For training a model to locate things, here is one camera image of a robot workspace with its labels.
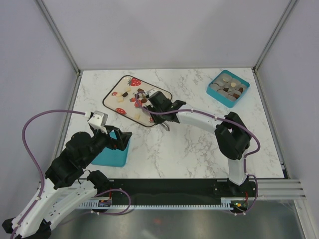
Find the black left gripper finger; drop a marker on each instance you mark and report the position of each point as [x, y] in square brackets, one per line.
[122, 139]
[105, 131]

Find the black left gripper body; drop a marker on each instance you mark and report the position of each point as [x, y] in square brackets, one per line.
[101, 141]

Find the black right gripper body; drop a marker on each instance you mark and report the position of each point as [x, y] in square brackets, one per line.
[159, 110]

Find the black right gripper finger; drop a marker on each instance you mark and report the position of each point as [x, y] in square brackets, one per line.
[156, 119]
[171, 117]

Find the metal serving tongs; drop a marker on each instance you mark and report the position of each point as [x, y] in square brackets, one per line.
[165, 126]

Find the teal box lid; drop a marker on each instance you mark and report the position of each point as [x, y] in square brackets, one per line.
[111, 158]

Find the white square chocolate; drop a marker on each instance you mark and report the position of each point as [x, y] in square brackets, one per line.
[137, 116]

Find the teal chocolate box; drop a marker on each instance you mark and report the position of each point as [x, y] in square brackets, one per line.
[215, 88]

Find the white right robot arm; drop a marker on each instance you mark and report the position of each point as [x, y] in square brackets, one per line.
[230, 132]

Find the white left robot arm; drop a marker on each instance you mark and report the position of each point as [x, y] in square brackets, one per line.
[46, 210]

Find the strawberry print tray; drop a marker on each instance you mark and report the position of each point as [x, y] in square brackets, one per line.
[129, 107]

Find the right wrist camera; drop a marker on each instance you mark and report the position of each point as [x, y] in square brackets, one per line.
[151, 92]

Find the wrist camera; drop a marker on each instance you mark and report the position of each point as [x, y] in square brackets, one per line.
[98, 121]
[151, 92]

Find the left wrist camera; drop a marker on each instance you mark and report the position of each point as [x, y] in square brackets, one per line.
[98, 121]

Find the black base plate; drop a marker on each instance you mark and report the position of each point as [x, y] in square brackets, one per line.
[182, 192]

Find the aluminium frame rail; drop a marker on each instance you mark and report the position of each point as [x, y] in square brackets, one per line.
[266, 190]

